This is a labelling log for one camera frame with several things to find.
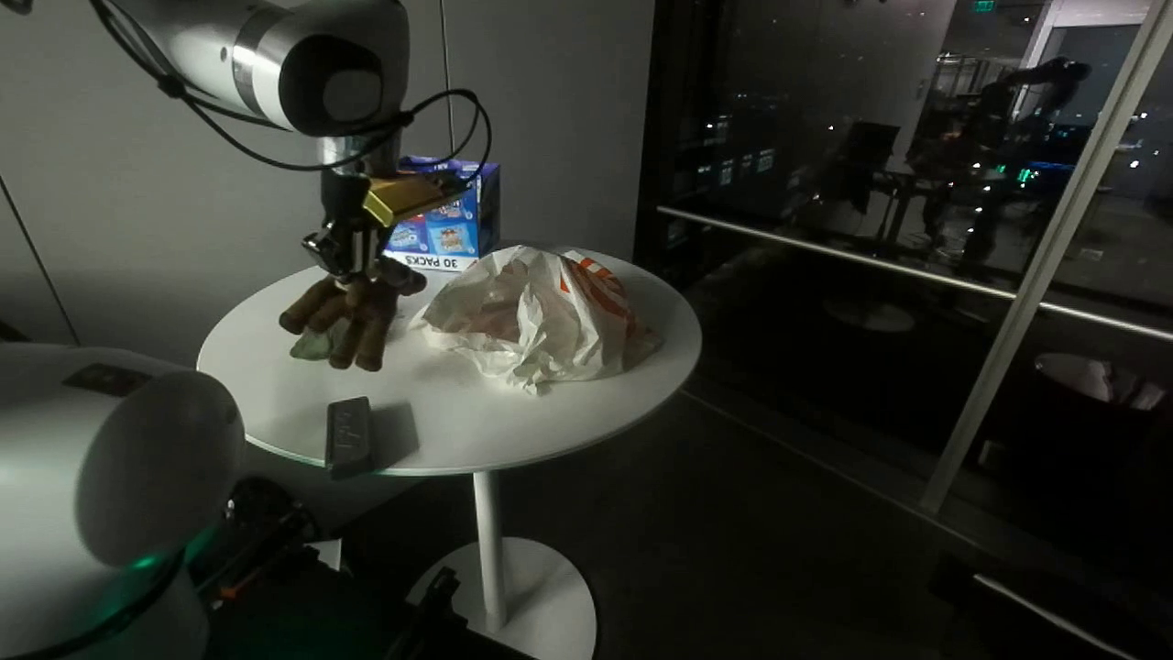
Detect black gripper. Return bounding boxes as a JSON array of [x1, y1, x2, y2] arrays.
[[301, 162, 431, 295]]

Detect brown plush toy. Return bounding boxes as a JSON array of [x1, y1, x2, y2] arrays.
[[275, 272, 404, 374]]

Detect white plastic bag orange print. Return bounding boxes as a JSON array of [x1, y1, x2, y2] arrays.
[[413, 242, 668, 394]]

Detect blue snack variety box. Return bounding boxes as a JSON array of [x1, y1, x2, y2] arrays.
[[381, 154, 506, 273]]

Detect black rectangular device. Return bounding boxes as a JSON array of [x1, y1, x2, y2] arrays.
[[323, 393, 423, 479]]

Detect black floor equipment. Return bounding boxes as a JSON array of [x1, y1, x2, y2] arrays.
[[178, 474, 528, 660]]

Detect window handrail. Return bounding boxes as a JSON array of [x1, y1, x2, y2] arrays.
[[656, 201, 1173, 345]]

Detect white diagonal pole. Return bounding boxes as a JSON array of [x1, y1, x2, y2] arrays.
[[916, 0, 1173, 518]]

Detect white round pedestal table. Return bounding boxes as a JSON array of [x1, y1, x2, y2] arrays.
[[193, 242, 706, 660]]

